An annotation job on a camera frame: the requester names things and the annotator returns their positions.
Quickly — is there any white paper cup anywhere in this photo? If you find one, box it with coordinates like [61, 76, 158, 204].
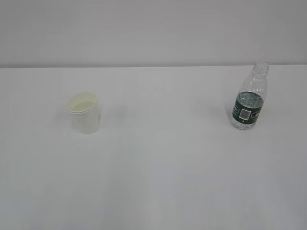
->
[67, 92, 100, 134]

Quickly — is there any clear plastic water bottle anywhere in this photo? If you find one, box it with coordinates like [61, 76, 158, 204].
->
[230, 62, 269, 130]

